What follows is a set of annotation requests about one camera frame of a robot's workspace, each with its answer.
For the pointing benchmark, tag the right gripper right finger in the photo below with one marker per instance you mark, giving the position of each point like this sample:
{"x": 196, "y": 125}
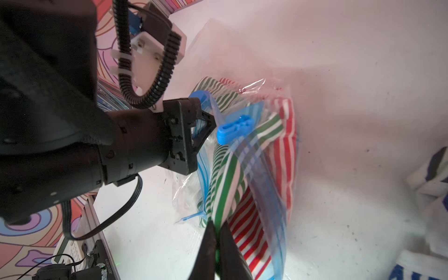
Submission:
{"x": 232, "y": 265}

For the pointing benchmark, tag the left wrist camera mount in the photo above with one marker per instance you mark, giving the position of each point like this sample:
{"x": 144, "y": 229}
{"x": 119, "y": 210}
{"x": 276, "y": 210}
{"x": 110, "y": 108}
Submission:
{"x": 149, "y": 48}

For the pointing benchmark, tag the clear vacuum bag blue zipper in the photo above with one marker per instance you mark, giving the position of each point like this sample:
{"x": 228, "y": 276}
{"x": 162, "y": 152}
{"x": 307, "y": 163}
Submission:
{"x": 220, "y": 53}

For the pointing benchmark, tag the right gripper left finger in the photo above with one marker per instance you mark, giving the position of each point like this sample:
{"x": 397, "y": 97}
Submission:
{"x": 205, "y": 264}

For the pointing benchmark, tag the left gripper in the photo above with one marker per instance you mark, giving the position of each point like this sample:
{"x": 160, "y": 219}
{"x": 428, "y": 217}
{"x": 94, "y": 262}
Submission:
{"x": 180, "y": 116}

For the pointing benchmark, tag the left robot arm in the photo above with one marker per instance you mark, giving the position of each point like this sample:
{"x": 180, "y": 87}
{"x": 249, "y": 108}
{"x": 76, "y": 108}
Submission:
{"x": 56, "y": 143}

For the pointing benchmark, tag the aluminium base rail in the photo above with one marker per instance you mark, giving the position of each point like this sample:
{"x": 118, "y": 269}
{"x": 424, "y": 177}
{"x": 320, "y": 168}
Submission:
{"x": 98, "y": 264}

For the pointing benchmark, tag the white keypad device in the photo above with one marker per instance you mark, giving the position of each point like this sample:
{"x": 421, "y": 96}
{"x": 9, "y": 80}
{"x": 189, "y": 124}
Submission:
{"x": 68, "y": 251}

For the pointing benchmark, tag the green white striped shirt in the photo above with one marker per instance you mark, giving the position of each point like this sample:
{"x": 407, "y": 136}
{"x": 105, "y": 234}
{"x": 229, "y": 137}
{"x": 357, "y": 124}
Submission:
{"x": 223, "y": 168}

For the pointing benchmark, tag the red white striped shirt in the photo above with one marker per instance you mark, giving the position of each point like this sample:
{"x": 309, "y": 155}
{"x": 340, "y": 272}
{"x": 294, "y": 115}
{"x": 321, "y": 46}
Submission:
{"x": 259, "y": 224}

